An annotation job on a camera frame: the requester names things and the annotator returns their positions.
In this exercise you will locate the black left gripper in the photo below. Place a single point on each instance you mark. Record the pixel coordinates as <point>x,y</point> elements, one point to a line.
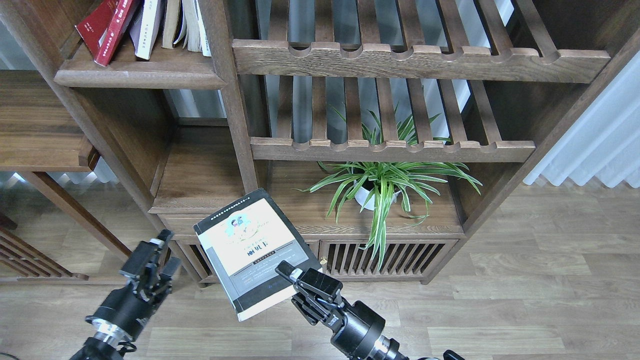
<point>126,311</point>

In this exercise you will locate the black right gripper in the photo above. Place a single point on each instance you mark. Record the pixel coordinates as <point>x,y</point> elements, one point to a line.
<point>357,329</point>

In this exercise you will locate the yellow and black book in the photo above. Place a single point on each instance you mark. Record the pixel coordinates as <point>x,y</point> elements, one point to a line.
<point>245,242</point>

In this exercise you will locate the pale lilac paperback book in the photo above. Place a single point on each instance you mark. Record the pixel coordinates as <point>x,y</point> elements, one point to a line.
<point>145,27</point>

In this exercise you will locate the red paperback book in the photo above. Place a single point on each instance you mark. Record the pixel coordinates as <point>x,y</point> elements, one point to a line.
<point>103,29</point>

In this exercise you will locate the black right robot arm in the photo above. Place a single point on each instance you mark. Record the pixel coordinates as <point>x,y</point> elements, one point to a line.
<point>357,329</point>

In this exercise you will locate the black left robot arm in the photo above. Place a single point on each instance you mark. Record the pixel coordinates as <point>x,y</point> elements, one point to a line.
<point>93,349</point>

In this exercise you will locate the upright white books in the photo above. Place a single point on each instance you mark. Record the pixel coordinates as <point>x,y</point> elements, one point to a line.
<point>195,39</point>

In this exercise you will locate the white plant pot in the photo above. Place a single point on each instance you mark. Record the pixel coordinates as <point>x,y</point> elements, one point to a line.
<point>365,195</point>

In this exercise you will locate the green spider plant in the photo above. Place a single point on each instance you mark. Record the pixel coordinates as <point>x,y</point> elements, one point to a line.
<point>413,178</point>

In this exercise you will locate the dark wooden bookshelf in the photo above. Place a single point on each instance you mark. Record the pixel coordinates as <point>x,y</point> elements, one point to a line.
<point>294,82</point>

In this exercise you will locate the upright tan book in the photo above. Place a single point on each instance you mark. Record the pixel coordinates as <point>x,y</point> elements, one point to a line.
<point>172,23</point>

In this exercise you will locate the white curtain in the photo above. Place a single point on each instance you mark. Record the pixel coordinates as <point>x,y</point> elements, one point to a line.
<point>604,143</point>

